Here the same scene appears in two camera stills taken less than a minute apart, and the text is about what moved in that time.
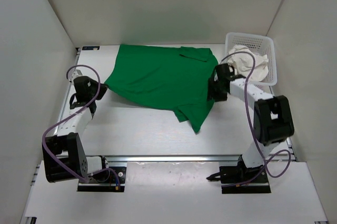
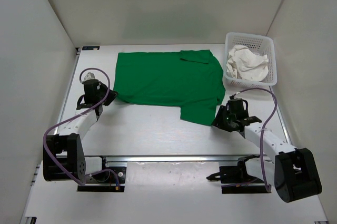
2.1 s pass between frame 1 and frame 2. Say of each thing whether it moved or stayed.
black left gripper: moved
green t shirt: moved
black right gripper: moved
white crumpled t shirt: stayed
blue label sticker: stayed
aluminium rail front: stayed
